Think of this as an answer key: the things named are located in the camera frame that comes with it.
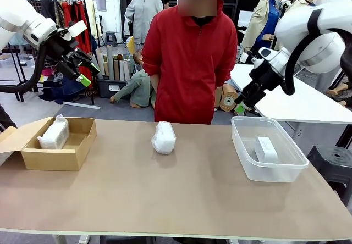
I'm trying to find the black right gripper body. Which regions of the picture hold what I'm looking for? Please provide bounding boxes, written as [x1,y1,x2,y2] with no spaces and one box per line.
[241,58,285,108]

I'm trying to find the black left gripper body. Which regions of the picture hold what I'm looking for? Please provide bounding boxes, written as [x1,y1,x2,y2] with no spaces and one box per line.
[45,31,79,62]

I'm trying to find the unwrapped white clock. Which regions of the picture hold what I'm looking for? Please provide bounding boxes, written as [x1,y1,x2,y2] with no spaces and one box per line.
[254,136,278,162]

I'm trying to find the rounded bubble-wrapped clock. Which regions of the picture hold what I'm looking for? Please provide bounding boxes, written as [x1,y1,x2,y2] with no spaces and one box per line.
[151,121,177,155]

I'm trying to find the person's right forearm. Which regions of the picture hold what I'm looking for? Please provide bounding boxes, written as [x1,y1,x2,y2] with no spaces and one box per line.
[150,73,161,96]

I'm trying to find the brown paper spool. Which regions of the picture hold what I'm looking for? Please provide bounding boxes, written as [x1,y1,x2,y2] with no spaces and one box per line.
[217,83,239,113]

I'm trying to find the slanted grey paper roll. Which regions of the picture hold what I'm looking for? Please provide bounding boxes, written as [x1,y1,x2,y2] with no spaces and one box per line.
[87,51,105,80]

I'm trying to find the beige paper roll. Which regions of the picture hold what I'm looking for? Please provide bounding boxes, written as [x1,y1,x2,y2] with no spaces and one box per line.
[95,48,110,77]

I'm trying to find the dark blue cloth pile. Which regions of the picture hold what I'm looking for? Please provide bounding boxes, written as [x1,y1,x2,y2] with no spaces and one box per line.
[40,75,91,105]

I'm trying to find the upright grey tube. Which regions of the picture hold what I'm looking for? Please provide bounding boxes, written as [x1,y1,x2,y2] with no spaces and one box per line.
[106,45,115,81]

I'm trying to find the brown cardboard tube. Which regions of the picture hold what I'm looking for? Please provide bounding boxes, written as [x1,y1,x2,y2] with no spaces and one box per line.
[113,58,121,81]

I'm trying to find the metal clothes rack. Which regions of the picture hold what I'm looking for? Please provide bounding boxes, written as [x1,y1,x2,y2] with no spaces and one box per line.
[0,0,101,110]

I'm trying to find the black storage bin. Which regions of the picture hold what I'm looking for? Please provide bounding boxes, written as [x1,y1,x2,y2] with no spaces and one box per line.
[97,78,129,98]

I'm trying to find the grey step stool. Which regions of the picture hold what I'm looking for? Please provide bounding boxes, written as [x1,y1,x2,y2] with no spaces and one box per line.
[105,31,118,47]

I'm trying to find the red hanging dress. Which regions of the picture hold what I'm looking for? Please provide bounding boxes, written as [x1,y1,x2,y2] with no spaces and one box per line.
[60,2,93,85]

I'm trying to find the black hanging garment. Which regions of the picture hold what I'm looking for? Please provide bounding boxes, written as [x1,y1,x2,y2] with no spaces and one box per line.
[41,0,60,29]

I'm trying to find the white paper roll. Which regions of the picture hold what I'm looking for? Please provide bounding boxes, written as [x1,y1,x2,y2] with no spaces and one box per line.
[119,59,128,81]

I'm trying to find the yellow paper bag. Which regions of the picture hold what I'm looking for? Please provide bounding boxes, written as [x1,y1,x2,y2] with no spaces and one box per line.
[126,36,136,54]

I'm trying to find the white side table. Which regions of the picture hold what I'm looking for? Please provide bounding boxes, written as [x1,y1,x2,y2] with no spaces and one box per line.
[230,63,352,146]

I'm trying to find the mannequin in beige coat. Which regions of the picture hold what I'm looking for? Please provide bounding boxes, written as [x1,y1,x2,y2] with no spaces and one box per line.
[241,0,289,53]

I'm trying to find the seated mannequin in green shirt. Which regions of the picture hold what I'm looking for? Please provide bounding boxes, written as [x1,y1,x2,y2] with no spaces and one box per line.
[109,52,157,109]

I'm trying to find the white monitor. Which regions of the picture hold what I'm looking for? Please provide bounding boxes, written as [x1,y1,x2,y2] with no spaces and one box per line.
[238,10,254,27]

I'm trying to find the person in red jacket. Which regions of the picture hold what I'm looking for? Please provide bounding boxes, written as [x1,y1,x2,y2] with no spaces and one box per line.
[141,0,238,125]

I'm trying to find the clear plastic container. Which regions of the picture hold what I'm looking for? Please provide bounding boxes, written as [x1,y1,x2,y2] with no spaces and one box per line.
[230,115,310,184]

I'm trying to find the mannequin in grey hoodie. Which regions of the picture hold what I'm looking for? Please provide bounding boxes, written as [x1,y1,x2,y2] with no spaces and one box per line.
[123,0,165,46]

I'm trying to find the bare seated mannequin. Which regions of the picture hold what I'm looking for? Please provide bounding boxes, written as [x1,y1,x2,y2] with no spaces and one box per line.
[326,75,352,107]

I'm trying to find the black fabric object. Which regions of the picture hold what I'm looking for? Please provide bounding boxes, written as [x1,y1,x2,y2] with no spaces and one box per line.
[0,104,17,131]

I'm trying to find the open cardboard box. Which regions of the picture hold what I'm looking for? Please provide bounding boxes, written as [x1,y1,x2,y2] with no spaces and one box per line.
[0,116,97,172]

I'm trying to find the black plastic stool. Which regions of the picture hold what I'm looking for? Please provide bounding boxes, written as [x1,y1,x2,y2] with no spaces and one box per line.
[306,144,352,201]

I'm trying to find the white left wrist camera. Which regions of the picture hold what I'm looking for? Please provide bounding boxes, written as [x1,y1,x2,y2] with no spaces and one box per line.
[68,20,87,38]

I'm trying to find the black right arm hose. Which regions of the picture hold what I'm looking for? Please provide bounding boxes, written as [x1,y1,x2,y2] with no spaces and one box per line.
[284,7,324,96]

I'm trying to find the black arm hose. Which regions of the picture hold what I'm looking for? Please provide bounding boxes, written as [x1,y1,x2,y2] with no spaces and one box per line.
[284,7,324,96]
[0,42,47,95]

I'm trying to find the black left arm hose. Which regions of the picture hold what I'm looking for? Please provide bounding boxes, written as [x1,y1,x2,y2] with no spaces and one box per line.
[0,42,47,95]

